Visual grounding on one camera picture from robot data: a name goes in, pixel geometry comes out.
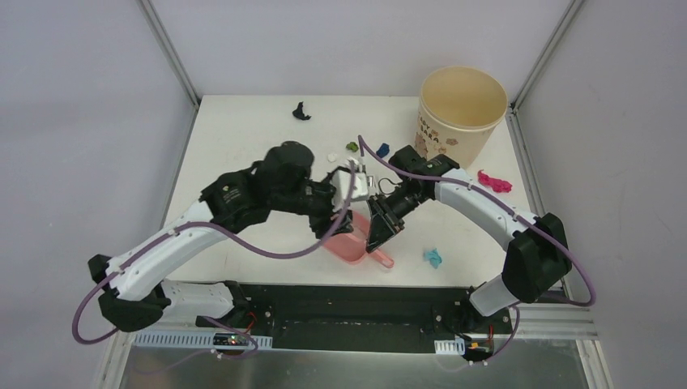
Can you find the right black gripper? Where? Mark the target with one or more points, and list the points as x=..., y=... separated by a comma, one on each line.
x=385, y=222

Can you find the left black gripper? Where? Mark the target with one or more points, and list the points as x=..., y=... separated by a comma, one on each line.
x=326, y=213

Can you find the pink plastic dustpan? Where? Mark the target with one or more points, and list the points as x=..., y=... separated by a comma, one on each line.
x=351, y=247

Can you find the light blue paper scrap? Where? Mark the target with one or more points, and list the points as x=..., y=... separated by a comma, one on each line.
x=433, y=258

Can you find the magenta paper scrap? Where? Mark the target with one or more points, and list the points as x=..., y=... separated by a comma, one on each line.
x=496, y=184

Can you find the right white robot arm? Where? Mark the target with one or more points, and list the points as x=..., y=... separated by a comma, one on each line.
x=533, y=244

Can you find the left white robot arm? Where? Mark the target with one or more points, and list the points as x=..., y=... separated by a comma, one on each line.
x=134, y=291

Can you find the green paper scrap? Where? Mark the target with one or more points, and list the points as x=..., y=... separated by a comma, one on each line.
x=352, y=147

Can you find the dark blue paper scrap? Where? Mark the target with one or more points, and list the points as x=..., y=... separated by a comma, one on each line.
x=383, y=151

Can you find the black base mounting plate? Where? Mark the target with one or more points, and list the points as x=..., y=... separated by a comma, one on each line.
x=357, y=318

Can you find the black paper scrap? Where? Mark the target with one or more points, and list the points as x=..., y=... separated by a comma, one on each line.
x=299, y=113

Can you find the beige cartoon paper bucket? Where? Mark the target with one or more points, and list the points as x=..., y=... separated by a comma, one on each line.
x=459, y=108

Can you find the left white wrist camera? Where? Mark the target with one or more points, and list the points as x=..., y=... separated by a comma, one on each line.
x=350, y=182

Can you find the right white cable duct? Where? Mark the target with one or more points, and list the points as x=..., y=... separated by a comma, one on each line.
x=450, y=347

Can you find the white cable duct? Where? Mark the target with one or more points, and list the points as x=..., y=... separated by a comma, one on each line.
x=450, y=347
x=219, y=340

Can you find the left white cable duct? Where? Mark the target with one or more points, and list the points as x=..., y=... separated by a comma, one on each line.
x=219, y=340

